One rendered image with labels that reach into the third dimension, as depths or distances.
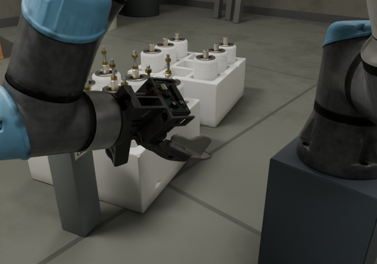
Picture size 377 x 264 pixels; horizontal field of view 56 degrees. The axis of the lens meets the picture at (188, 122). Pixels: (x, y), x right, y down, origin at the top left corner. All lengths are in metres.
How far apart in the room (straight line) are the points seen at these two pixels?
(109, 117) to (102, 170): 0.54
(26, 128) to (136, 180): 0.56
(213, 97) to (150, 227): 0.60
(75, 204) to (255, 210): 0.46
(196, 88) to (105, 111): 0.94
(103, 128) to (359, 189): 0.38
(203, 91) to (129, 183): 0.55
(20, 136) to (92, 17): 0.13
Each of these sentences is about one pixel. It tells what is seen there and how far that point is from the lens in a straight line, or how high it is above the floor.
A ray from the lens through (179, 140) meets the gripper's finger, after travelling 0.54.
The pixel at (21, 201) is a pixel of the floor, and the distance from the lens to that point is 1.10.
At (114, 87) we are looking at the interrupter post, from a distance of 1.06.
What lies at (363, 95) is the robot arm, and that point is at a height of 0.45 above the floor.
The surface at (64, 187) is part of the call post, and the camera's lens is 0.86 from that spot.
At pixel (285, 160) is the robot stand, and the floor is 0.30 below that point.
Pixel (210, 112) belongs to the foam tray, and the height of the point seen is 0.06.
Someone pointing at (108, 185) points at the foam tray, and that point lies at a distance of 0.97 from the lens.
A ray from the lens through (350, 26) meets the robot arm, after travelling 0.55.
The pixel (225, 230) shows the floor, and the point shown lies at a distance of 0.91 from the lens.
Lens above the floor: 0.62
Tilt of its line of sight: 26 degrees down
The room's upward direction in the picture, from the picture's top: straight up
